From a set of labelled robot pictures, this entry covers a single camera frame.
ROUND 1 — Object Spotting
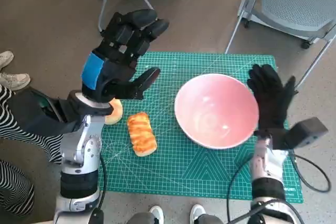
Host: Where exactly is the long striped toy bread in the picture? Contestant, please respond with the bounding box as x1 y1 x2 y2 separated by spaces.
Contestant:
127 112 158 157

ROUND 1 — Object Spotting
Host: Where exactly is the robot left hand blue tape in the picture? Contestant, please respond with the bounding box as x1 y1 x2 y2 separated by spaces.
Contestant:
80 9 170 104

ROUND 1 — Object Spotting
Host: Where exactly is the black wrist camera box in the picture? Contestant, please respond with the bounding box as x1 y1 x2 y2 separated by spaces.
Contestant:
271 116 329 151
15 87 79 137

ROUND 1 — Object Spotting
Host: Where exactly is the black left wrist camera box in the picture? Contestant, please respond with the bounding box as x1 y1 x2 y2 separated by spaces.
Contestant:
15 87 79 137

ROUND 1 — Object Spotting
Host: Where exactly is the grey chair with casters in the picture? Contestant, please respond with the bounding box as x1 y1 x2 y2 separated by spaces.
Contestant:
96 0 155 37

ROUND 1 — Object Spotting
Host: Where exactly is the round toy bread bun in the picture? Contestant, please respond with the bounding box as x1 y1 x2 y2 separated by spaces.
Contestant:
103 99 123 126

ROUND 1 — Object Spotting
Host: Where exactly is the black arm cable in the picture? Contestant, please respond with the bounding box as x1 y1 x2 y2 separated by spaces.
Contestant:
290 152 331 193
90 153 107 224

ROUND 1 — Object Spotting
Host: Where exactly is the grey mesh chair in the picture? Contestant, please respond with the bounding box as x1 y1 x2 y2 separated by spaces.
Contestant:
225 0 336 90

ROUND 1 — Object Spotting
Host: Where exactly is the pink bowl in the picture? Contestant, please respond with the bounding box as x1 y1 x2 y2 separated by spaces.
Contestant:
174 73 260 150

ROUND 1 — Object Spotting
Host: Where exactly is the robot right hand black glove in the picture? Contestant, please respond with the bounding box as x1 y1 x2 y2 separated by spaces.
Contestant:
247 63 299 131

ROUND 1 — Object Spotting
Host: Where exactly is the person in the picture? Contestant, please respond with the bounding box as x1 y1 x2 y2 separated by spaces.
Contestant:
0 82 65 210
0 50 32 91

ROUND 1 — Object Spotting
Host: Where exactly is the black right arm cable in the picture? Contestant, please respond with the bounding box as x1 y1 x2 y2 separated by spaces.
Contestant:
290 152 331 193

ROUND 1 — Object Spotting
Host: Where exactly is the green cutting mat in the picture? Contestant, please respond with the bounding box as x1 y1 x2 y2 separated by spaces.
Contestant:
97 52 304 204

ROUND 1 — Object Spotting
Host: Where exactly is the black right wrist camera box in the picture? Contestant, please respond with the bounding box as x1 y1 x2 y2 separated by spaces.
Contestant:
271 116 329 151

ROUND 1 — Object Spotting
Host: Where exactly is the long black robot cable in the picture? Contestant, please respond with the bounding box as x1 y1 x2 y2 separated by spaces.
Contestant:
226 155 258 224

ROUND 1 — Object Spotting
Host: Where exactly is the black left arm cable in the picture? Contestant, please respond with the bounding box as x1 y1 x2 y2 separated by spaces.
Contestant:
90 153 107 224

